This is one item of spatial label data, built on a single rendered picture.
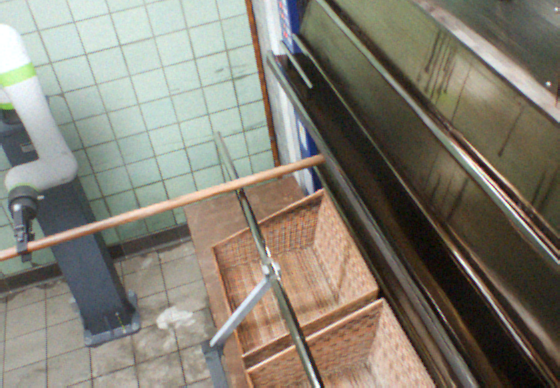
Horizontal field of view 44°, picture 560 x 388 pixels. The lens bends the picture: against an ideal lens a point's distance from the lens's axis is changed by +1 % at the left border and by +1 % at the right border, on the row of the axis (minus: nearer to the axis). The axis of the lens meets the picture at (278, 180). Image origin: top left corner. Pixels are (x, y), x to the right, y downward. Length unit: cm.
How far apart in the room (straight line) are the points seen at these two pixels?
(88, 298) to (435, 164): 213
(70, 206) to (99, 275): 41
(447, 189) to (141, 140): 219
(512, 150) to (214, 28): 223
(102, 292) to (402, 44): 216
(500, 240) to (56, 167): 150
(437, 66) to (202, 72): 206
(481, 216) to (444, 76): 28
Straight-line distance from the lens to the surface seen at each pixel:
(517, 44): 113
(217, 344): 203
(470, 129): 129
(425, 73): 142
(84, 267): 320
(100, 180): 356
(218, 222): 298
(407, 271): 146
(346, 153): 183
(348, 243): 242
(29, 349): 363
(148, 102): 336
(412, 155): 163
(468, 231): 145
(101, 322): 344
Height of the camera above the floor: 249
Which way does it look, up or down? 38 degrees down
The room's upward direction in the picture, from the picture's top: 10 degrees counter-clockwise
